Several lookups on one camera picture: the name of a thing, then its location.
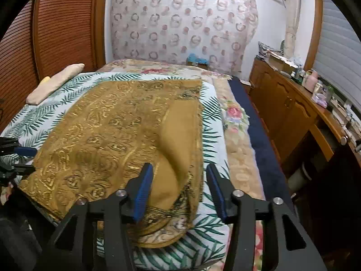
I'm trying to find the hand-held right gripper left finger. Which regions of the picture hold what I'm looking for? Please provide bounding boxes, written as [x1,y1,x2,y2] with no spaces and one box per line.
[42,162,154,271]

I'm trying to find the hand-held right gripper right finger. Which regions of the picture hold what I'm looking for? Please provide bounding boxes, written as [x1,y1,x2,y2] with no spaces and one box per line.
[206,163,328,271]

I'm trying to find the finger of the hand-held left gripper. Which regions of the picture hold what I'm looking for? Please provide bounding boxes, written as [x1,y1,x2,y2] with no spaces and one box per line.
[0,159,36,187]
[0,137,38,158]

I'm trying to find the brown sunflower print garment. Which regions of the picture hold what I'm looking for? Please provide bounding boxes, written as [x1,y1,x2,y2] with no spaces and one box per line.
[18,78,205,249]

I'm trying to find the floral blanket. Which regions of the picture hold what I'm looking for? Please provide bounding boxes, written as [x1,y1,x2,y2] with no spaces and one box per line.
[97,59,266,271]

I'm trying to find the navy blanket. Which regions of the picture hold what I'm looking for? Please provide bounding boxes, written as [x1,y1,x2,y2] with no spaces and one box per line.
[227,76,296,216]

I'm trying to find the pink pillow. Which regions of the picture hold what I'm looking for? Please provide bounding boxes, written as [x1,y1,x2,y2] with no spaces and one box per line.
[26,63,85,105]

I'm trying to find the wooden cabinet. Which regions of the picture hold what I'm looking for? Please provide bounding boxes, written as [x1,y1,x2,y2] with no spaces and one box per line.
[248,56,361,177]

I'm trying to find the teal fluffy object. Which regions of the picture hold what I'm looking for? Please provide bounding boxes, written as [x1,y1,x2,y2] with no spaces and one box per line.
[186,53,209,67]

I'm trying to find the purple small object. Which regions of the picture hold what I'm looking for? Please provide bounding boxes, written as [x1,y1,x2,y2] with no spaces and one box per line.
[311,93,328,108]

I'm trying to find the cardboard box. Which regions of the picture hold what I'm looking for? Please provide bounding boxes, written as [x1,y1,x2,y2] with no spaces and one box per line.
[266,53,297,73]

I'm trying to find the pink thermos jug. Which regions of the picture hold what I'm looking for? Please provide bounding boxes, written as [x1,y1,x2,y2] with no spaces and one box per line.
[304,70,320,93]

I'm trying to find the patterned folded cloth stack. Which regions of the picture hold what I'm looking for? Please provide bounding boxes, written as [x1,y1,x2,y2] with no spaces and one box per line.
[258,41,283,60]

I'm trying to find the circle pattern curtain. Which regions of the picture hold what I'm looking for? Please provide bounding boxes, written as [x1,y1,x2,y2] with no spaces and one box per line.
[108,0,259,76]

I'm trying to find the beige hanging cloth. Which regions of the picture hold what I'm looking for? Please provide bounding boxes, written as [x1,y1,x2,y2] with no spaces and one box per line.
[283,0,300,57]

